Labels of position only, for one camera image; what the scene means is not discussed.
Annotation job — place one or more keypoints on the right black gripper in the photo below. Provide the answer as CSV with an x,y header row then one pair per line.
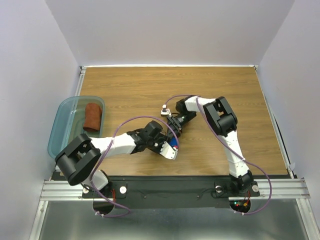
x,y
174,125

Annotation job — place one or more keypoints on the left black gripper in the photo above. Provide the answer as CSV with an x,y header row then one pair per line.
x,y
162,138

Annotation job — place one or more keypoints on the brown towel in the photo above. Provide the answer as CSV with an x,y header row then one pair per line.
x,y
92,117

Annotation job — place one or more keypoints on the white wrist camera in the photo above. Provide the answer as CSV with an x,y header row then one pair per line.
x,y
168,151
165,112

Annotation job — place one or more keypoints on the teal plastic bin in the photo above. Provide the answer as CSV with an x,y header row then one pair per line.
x,y
69,122

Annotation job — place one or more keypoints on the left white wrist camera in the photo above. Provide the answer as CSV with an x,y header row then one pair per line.
x,y
168,151

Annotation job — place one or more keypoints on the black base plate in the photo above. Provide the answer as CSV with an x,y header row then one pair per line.
x,y
171,192

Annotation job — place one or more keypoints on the aluminium frame rail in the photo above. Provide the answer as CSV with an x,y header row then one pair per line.
x,y
281,189

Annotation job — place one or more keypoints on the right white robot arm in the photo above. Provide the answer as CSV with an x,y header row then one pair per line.
x,y
222,121

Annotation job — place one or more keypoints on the blue towel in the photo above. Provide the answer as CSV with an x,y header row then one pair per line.
x,y
173,143

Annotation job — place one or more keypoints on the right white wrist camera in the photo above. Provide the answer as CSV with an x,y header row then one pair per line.
x,y
165,112

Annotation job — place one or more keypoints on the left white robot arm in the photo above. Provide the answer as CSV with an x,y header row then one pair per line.
x,y
79,159

